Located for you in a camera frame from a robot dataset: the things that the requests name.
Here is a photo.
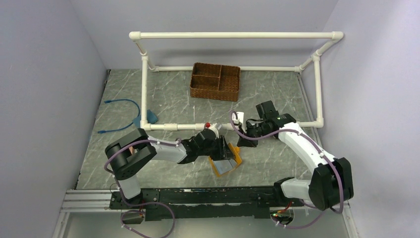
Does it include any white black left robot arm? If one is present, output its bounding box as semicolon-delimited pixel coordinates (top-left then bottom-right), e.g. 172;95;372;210
104;128;242;208

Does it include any teal blue pouch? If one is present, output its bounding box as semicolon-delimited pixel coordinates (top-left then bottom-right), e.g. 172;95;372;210
132;110;158;128

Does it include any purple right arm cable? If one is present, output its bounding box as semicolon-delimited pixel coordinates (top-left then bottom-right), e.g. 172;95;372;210
229;111;344;214

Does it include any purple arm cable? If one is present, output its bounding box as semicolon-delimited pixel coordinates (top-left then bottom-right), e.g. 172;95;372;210
229;111;344;214
104;137;182;175

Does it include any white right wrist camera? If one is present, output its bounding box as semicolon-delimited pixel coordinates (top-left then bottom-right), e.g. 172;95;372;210
232;112;244;128

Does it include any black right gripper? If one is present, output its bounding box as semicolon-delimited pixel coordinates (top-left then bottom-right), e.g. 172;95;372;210
237;120;272;148

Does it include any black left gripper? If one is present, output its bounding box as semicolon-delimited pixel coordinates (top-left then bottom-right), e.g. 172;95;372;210
198;135;236;161

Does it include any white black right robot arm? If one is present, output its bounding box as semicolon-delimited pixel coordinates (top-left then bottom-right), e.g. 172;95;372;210
230;101;354;213

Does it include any orange card holder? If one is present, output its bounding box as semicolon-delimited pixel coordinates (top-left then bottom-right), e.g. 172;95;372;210
208;143;242;177

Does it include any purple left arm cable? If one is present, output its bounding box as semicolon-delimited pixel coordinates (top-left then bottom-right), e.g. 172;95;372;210
104;137;182;175

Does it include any white PVC pipe frame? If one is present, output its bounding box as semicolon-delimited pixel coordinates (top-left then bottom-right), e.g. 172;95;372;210
129;31;344;131

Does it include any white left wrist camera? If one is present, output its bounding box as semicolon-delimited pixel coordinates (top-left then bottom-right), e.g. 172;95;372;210
205;122;222;138

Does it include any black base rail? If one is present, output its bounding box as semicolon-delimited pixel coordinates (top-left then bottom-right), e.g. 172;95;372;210
109;186;303;221

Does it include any brown woven wicker basket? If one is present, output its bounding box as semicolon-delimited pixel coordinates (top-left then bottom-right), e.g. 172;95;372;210
190;62;241;102

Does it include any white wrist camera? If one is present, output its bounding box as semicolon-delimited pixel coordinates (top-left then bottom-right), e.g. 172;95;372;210
232;112;244;128
205;122;222;138

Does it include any aluminium extrusion frame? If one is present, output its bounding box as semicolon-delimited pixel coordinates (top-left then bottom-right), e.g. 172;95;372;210
53;186;359;238

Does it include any blue credit cards stack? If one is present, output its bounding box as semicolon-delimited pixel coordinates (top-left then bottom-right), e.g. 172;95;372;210
213;160;237;175

